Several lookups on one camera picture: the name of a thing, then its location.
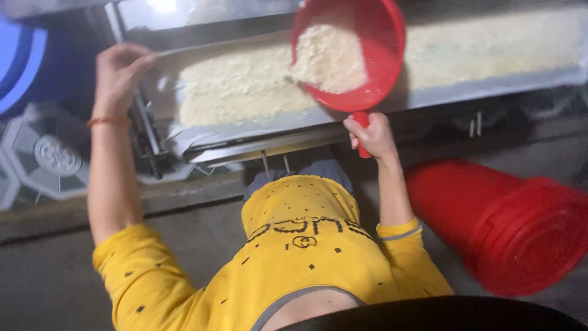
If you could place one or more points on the person's left hand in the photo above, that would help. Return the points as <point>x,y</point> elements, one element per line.
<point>112,78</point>

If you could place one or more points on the person's right hand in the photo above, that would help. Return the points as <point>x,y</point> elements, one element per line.
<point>376,135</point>

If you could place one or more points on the person's left fingers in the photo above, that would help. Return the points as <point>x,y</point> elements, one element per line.
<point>133,57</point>

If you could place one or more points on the long metal tray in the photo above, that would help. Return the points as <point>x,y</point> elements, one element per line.
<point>459,92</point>

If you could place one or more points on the clear plastic tray lining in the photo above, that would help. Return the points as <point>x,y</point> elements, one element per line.
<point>167,87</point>

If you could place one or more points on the pale crumbly layer in tray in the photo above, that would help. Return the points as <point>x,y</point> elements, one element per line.
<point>239,87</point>

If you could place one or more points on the blue round drum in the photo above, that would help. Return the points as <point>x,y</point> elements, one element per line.
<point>18,64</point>

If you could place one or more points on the pale crumbly mix in scoop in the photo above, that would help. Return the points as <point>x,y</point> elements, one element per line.
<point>328,59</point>

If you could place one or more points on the grey trousers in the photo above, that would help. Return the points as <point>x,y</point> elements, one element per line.
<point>326,170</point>

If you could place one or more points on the yellow printed shirt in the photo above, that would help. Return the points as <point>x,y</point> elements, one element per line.
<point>298,257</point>

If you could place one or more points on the red plastic bucket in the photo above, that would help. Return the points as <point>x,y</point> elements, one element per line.
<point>505,225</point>

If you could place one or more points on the steel machine frame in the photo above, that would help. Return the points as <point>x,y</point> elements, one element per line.
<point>229,155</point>

